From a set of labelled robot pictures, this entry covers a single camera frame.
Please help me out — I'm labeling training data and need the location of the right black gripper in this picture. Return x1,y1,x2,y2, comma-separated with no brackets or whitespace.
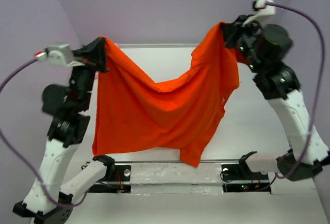
223,13,263,72

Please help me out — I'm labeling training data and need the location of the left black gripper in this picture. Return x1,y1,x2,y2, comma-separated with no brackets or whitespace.
71,36,111,108

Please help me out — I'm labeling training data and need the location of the orange t shirt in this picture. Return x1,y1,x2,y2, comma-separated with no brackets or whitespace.
92,24,239,167

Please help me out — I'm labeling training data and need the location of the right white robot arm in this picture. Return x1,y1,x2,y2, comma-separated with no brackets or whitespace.
220,15,329,181

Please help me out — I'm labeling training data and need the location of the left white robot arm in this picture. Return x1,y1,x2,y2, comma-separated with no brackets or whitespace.
13,38,115,223

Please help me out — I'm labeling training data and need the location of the pink t shirt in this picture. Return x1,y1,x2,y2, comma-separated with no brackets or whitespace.
94,43,119,80

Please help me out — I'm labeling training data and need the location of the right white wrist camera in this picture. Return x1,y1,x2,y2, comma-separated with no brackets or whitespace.
242,0,276,27

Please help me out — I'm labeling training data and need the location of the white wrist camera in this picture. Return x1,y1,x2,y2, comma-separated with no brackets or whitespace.
34,43,85,67
242,0,276,27

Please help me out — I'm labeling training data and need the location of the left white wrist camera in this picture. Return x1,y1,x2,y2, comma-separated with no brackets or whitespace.
34,43,85,67

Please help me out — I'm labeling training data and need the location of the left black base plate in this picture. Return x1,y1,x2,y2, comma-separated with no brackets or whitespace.
89,163,131,194

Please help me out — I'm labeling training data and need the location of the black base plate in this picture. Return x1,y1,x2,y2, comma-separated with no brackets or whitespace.
89,163,131,194
220,164,271,193

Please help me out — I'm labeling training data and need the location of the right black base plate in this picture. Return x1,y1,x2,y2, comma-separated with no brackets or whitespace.
220,164,271,193

